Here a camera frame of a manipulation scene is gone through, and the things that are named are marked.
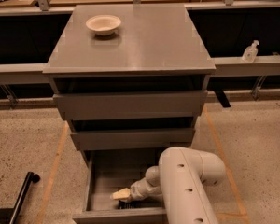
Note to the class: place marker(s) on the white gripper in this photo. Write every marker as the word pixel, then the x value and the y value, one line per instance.
pixel 137 191

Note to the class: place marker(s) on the dark blue rxbar wrapper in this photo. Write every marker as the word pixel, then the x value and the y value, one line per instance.
pixel 130 205

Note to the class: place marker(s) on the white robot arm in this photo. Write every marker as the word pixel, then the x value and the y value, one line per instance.
pixel 178 180

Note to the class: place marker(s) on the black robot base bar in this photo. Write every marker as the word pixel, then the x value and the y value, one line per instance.
pixel 10 215

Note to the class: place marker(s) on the grey open bottom drawer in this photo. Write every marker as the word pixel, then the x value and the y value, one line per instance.
pixel 110 171

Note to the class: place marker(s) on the grey top drawer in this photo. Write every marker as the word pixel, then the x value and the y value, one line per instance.
pixel 134 105

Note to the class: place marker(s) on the grey drawer cabinet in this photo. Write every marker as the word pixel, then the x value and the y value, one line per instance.
pixel 129 77

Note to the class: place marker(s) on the white paper bowl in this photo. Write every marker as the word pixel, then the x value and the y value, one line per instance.
pixel 103 25

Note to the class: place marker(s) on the grey metal rail frame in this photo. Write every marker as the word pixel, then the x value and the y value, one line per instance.
pixel 18 72

